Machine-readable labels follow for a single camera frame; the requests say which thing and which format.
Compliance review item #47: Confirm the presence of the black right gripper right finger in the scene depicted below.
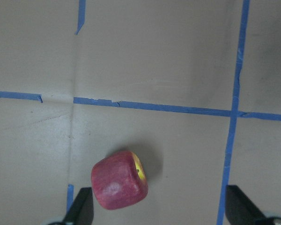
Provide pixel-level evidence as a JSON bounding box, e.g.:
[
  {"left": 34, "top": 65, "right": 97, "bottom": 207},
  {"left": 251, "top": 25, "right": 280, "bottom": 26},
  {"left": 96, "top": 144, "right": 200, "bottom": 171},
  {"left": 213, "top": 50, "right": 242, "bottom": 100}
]
[{"left": 225, "top": 185, "right": 272, "bottom": 225}]

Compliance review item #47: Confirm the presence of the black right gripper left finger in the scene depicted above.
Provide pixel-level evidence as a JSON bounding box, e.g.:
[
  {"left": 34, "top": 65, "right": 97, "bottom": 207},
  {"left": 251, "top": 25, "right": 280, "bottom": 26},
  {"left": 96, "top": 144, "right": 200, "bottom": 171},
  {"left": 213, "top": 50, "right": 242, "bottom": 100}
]
[{"left": 62, "top": 187, "right": 94, "bottom": 223}]

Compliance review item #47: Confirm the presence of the red apple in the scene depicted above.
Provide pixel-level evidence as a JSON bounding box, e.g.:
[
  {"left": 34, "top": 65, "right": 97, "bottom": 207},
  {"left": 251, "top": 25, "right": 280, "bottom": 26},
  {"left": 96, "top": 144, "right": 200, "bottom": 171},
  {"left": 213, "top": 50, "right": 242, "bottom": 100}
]
[{"left": 90, "top": 150, "right": 148, "bottom": 210}]

